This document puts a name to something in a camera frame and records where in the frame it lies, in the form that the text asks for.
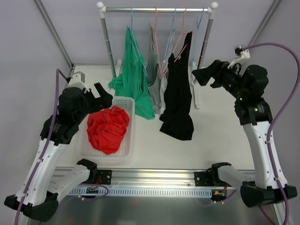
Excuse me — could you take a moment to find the pink hanger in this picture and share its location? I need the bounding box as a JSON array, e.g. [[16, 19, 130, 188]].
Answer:
[[163, 8, 188, 75], [147, 6, 161, 80]]

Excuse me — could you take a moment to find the grey tank top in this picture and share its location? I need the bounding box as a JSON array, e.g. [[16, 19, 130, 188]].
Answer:
[[146, 26, 162, 115]]

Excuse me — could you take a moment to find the white slotted cable duct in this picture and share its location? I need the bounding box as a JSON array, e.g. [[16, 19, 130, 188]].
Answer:
[[69, 186, 212, 198]]

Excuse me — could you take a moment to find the metal clothes rack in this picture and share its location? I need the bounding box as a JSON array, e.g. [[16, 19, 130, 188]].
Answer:
[[97, 1, 218, 109]]

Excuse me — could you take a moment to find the blue hanger under green top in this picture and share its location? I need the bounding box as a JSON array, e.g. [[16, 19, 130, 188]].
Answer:
[[127, 7, 148, 77]]

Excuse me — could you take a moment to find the white tank top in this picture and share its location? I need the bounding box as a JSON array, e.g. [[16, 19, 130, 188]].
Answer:
[[158, 30, 176, 115]]

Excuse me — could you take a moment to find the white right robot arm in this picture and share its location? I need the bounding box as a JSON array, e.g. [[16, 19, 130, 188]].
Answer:
[[192, 60, 298, 208]]

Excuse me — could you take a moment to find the blue hanger under white top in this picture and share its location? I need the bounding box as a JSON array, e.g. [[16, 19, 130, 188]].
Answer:
[[161, 8, 177, 76]]

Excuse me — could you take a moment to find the aluminium frame post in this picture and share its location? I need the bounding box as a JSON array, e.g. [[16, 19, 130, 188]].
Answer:
[[33, 0, 74, 70], [248, 0, 282, 46]]

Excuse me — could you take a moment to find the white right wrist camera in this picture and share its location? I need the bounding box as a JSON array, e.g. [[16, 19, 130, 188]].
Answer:
[[227, 45, 250, 69]]

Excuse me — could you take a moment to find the white plastic basket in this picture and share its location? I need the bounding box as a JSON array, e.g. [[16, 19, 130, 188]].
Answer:
[[76, 96, 135, 162]]

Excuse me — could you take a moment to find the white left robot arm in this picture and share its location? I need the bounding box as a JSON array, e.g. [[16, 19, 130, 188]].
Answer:
[[4, 83, 113, 225]]

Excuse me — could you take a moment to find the green tank top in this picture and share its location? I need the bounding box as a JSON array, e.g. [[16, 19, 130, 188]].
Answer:
[[108, 29, 155, 120]]

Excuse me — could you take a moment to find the aluminium frame right post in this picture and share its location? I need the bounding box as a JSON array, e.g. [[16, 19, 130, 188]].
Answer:
[[248, 0, 282, 46]]

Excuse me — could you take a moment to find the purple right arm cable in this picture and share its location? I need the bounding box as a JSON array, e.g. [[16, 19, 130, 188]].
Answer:
[[242, 42, 300, 225]]

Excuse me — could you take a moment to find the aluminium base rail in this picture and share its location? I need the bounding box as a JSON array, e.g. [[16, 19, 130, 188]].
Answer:
[[27, 166, 258, 188]]

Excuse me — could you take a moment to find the pink hanger under grey top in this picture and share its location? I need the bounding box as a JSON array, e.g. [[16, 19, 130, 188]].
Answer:
[[147, 6, 161, 80]]

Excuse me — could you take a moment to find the black tank top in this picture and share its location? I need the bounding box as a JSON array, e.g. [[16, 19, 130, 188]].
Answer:
[[159, 31, 194, 141]]

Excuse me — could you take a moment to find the blue hanger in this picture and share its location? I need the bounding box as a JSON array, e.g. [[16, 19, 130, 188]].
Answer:
[[127, 7, 148, 77], [161, 8, 177, 76], [191, 12, 203, 70]]

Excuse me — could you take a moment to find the aluminium frame left post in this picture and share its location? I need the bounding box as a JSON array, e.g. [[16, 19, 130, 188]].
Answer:
[[33, 0, 74, 70]]

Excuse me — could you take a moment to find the red tank top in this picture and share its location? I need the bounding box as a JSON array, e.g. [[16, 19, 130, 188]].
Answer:
[[87, 105, 130, 155]]

